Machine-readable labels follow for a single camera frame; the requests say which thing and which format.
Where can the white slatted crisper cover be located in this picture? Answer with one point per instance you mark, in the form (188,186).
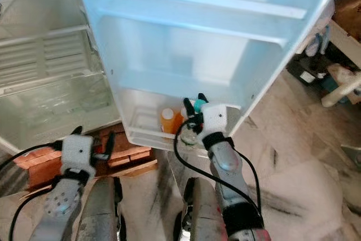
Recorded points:
(45,57)

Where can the short white door shelf rail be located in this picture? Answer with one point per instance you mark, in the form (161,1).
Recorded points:
(192,23)

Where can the clear glass fridge shelf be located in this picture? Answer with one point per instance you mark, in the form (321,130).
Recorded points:
(34,35)

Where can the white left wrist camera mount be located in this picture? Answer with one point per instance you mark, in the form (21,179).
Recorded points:
(78,153)

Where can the black box with white label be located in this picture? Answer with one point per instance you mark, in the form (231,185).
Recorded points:
(299,66)

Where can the red brick fridge base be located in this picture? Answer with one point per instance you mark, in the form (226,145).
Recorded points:
(130,159)

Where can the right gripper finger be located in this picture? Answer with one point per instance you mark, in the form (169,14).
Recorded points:
(188,107)
(202,96)

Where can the clear crisper drawer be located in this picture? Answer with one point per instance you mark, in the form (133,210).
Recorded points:
(56,114)

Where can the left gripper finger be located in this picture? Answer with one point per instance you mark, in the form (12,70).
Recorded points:
(109,144)
(76,131)

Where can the grey robot right leg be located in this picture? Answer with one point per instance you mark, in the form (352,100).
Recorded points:
(203,213)

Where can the white fridge door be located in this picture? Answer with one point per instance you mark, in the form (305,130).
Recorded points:
(197,66)

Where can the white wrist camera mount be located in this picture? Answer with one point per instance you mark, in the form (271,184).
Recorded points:
(214,118)
(78,153)

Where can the white door bottle bin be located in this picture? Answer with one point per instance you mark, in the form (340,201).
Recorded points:
(146,134)

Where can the brown paper bag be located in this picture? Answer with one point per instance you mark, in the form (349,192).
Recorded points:
(348,15)

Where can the orange juice bottle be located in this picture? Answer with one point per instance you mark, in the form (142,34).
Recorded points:
(167,122)
(179,122)

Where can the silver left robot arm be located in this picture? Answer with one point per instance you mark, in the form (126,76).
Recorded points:
(59,210)

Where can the grey robot leg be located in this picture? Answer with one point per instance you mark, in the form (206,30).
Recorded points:
(203,213)
(98,213)

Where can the clear bottle with teal cap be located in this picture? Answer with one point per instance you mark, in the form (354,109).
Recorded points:
(200,105)

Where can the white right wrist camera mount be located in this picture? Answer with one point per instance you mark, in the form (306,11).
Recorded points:
(214,118)

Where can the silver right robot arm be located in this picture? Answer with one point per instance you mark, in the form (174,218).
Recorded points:
(225,165)

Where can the grey robot left leg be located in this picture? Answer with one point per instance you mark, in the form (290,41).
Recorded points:
(98,213)

